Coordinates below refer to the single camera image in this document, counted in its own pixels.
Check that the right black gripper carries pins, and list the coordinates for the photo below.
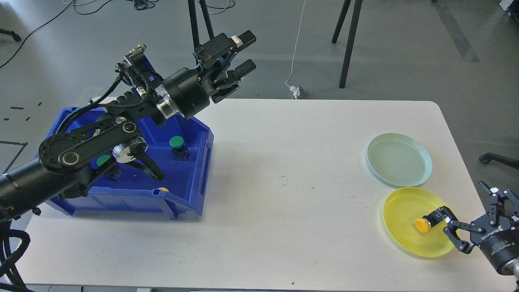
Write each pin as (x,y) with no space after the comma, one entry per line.
(495,233)

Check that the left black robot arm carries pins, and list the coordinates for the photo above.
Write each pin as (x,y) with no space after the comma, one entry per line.
(92,140)

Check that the yellow plate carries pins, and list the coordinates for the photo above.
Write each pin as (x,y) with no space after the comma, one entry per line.
(400,210)

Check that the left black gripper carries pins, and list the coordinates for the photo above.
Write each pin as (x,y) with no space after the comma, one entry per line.
(184,94)

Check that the light green plate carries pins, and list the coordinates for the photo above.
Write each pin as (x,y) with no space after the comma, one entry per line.
(399,160)

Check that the green push button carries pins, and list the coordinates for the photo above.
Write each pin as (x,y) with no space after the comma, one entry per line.
(179,149)
(113,173)

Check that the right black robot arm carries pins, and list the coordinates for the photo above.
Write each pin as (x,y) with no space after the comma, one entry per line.
(494,232)

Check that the black tripod legs right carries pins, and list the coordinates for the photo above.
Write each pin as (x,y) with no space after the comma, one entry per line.
(351,35)

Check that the white power adapter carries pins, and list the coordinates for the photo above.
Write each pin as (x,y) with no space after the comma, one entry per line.
(299,93)

